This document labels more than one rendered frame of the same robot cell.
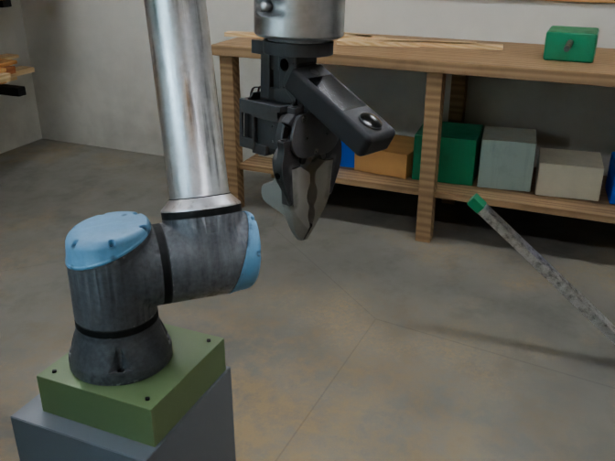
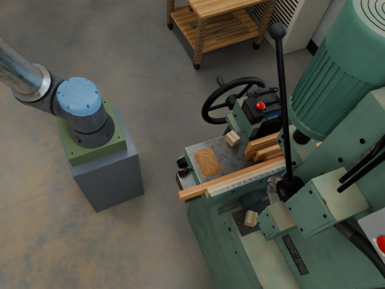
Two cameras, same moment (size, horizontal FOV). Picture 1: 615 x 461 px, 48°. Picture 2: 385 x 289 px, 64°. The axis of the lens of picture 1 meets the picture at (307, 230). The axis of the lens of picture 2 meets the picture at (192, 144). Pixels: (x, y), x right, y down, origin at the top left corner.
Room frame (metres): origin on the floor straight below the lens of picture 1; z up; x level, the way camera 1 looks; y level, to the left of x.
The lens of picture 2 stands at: (1.41, 1.09, 1.83)
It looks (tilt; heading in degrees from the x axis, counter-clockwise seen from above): 61 degrees down; 213
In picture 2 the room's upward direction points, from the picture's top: 10 degrees clockwise
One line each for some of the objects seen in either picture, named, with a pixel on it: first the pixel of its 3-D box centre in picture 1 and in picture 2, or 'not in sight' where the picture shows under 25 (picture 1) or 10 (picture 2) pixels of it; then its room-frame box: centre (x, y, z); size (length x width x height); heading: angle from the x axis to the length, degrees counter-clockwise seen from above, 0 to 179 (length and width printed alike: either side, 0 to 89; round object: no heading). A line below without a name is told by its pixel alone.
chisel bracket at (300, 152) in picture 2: not in sight; (297, 150); (0.83, 1.09, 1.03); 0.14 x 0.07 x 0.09; 64
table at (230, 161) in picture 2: not in sight; (265, 140); (0.76, 0.98, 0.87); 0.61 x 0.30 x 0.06; 154
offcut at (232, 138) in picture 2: not in sight; (232, 138); (0.87, 0.89, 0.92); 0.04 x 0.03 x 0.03; 81
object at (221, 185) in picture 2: not in sight; (288, 163); (0.82, 1.09, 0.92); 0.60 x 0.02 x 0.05; 154
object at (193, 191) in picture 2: not in sight; (271, 164); (0.86, 1.05, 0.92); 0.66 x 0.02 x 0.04; 154
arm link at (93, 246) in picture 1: (116, 267); (81, 104); (1.12, 0.34, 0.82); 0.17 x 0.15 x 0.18; 111
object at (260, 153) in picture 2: not in sight; (279, 148); (0.79, 1.04, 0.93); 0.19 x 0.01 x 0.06; 154
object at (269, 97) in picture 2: not in sight; (262, 103); (0.73, 0.90, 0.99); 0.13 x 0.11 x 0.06; 154
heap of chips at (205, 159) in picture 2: not in sight; (207, 160); (0.99, 0.89, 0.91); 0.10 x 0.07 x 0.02; 64
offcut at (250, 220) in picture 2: not in sight; (251, 218); (1.01, 1.11, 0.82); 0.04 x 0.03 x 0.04; 28
